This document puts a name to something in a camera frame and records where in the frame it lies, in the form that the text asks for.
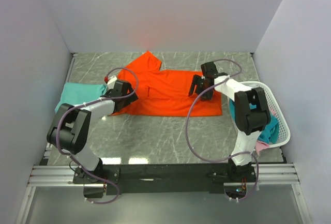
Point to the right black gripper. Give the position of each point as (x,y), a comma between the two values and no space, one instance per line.
(196,80)

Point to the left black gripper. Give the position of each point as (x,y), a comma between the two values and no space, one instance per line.
(130,99)

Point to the orange t-shirt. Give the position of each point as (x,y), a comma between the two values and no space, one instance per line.
(160,92)

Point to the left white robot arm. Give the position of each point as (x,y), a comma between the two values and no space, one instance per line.
(69,129)

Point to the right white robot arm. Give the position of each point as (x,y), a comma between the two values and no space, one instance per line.
(251,116)

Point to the folded mint green t-shirt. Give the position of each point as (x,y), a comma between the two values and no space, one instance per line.
(78,93)

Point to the teal t-shirt in basket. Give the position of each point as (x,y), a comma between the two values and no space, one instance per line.
(232,108)

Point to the pink garment in basket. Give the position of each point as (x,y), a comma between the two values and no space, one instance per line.
(261,146)

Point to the white plastic laundry basket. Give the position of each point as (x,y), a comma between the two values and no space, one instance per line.
(284,132)

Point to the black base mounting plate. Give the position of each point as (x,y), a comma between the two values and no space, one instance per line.
(191,177)

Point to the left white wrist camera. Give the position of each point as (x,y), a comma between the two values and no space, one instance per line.
(110,82)

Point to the aluminium frame rail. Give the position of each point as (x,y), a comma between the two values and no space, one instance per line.
(62,176)

